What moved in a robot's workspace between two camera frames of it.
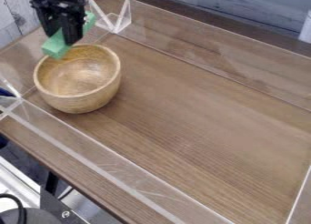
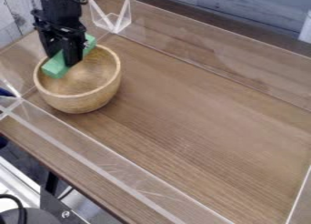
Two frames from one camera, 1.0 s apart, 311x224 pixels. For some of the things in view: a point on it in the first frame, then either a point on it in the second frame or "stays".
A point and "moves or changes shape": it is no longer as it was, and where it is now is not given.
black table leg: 52,182 stays
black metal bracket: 51,204 stays
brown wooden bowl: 80,82 stays
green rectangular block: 56,46 moves or changes shape
